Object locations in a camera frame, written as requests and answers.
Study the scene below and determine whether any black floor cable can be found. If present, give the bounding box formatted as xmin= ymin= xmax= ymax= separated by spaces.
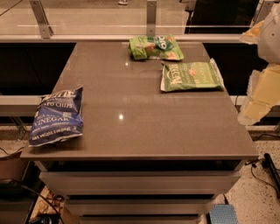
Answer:
xmin=244 ymin=158 xmax=280 ymax=197

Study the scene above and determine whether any right metal railing post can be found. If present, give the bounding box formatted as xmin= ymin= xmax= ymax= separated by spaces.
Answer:
xmin=251 ymin=0 xmax=275 ymax=26

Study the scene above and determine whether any left metal railing post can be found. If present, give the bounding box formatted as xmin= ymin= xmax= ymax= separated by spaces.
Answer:
xmin=29 ymin=0 xmax=53 ymax=39

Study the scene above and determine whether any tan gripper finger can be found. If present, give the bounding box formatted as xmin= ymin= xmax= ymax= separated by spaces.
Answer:
xmin=239 ymin=21 xmax=264 ymax=45
xmin=238 ymin=64 xmax=280 ymax=125

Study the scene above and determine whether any light green rice chip bag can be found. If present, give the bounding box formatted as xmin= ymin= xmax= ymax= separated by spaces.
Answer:
xmin=129 ymin=34 xmax=184 ymax=61

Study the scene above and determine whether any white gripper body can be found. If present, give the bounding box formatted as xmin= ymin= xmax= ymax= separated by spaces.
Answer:
xmin=258 ymin=3 xmax=280 ymax=64

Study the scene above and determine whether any blue perforated box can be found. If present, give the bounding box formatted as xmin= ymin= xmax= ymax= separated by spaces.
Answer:
xmin=208 ymin=205 xmax=238 ymax=224

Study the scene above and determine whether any grey drawer cabinet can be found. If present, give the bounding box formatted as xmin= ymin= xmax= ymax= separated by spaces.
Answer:
xmin=22 ymin=42 xmax=258 ymax=224

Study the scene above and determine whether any dark green chip bag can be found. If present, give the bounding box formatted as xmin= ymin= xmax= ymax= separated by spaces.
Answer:
xmin=160 ymin=59 xmax=224 ymax=92

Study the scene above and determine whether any blue kettle chip bag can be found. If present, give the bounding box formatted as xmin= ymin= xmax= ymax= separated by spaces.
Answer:
xmin=29 ymin=87 xmax=83 ymax=147

